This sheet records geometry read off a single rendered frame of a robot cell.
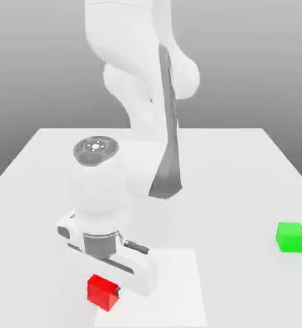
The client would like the small green cube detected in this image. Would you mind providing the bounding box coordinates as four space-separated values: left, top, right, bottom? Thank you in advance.
275 222 302 254

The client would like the small red cube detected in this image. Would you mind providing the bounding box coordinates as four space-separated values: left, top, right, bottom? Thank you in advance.
86 274 121 313

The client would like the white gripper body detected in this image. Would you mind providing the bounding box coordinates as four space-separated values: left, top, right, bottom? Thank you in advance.
65 242 159 297

